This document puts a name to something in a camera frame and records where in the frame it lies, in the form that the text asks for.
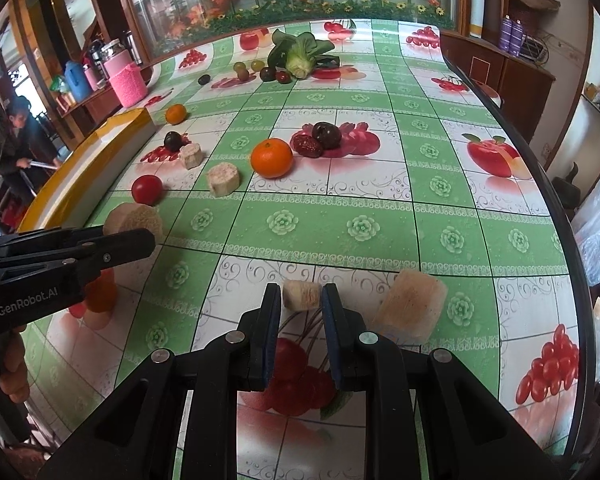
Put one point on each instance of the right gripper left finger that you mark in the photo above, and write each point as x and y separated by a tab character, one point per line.
264	337

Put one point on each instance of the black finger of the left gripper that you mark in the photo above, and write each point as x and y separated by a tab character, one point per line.
115	249

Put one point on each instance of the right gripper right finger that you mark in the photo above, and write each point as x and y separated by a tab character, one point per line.
339	334

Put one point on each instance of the small beige foam piece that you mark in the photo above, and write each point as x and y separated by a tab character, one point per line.
299	296

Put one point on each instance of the large beige foam cube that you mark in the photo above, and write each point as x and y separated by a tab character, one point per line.
133	216

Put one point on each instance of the left human hand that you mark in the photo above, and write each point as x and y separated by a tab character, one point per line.
14	375

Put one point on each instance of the white foam tray yellow tape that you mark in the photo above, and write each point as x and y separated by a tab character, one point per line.
72	193

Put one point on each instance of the beige foam cube right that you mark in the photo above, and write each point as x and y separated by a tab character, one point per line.
411	309

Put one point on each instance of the red tomato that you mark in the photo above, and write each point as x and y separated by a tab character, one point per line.
147	189

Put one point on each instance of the person in background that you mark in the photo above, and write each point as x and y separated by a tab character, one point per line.
31	145

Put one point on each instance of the dark plum on cherries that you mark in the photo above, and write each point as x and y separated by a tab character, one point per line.
173	141

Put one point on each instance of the small foam piece near plum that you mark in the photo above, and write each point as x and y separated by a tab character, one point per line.
191	155

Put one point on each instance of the beige foam cylinder piece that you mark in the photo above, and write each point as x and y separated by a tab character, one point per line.
223	179

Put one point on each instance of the small far orange tangerine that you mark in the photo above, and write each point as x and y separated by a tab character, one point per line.
175	114

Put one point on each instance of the large orange tangerine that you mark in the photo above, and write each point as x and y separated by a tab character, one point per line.
271	158

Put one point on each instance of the blue plastic jug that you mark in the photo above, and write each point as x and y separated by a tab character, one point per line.
77	81

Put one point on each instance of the pink knitted sleeve cup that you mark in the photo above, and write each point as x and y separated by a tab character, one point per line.
126	79

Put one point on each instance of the dark purple plum centre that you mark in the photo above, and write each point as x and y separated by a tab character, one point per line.
327	134

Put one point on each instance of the black grape far left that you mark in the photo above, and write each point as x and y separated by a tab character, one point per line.
204	79

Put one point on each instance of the brownish grape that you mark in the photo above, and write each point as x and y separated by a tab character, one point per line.
243	75

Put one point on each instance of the green grape left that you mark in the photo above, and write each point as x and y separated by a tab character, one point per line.
239	66

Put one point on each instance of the green grape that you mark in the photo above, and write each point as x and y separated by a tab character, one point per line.
257	65
239	66

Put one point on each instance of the red date near bok choy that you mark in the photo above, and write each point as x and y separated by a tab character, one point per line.
283	77

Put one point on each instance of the green grape right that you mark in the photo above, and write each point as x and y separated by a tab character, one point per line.
257	65

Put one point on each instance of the dark plum near bok choy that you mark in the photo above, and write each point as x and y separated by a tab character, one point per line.
268	73

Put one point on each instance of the green bok choy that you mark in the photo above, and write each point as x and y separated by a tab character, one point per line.
301	55

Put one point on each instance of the white red paper roll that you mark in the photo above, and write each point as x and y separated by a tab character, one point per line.
491	93

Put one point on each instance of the dark wooden cabinet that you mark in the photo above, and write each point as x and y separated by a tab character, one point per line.
522	86

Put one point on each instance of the purple spray can left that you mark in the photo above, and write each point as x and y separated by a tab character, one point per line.
505	34

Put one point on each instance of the purple spray can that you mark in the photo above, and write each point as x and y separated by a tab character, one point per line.
516	38
505	34

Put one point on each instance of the purple spray can right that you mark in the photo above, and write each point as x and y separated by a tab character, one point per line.
516	38

